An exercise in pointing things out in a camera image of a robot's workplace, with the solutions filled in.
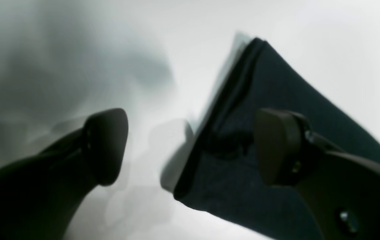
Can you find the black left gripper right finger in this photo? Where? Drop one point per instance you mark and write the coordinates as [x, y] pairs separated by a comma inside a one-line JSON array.
[[341, 190]]

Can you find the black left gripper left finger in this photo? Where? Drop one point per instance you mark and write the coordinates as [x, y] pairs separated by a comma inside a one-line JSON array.
[[39, 195]]

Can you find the black T-shirt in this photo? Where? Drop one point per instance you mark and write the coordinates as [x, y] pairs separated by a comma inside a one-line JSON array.
[[221, 175]]

